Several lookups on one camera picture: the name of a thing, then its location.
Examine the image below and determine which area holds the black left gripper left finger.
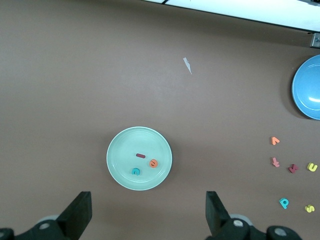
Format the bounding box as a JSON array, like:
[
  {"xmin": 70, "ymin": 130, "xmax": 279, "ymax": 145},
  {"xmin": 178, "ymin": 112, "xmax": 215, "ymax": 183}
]
[{"xmin": 0, "ymin": 191, "xmax": 93, "ymax": 240}]

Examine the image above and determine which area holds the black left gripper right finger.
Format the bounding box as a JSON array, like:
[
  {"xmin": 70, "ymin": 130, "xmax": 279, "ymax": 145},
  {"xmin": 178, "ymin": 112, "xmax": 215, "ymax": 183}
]
[{"xmin": 205, "ymin": 191, "xmax": 302, "ymax": 240}]

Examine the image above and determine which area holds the teal foam letter p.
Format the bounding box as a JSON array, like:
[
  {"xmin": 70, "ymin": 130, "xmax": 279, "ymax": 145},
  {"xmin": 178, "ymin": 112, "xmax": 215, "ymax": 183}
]
[{"xmin": 278, "ymin": 197, "xmax": 290, "ymax": 210}]

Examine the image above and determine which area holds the green round plate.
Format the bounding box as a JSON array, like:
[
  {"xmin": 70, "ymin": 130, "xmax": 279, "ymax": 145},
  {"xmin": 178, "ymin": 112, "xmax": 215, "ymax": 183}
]
[{"xmin": 106, "ymin": 126, "xmax": 173, "ymax": 192}]

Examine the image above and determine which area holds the brown table cover sheet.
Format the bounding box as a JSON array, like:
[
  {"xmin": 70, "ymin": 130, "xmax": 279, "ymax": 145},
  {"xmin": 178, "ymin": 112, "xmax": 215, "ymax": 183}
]
[{"xmin": 0, "ymin": 0, "xmax": 320, "ymax": 240}]

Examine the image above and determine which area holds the small white paper scrap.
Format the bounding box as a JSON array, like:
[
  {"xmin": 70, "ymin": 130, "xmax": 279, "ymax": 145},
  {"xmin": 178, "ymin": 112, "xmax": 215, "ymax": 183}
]
[{"xmin": 183, "ymin": 57, "xmax": 193, "ymax": 75}]

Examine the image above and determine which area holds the blue round plate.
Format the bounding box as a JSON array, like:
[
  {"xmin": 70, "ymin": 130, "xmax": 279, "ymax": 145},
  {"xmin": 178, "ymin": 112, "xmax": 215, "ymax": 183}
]
[{"xmin": 291, "ymin": 54, "xmax": 320, "ymax": 120}]

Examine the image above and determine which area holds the grey metal mount bracket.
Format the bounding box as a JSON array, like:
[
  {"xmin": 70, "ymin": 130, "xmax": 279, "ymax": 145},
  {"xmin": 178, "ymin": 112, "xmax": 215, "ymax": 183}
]
[{"xmin": 309, "ymin": 32, "xmax": 320, "ymax": 49}]

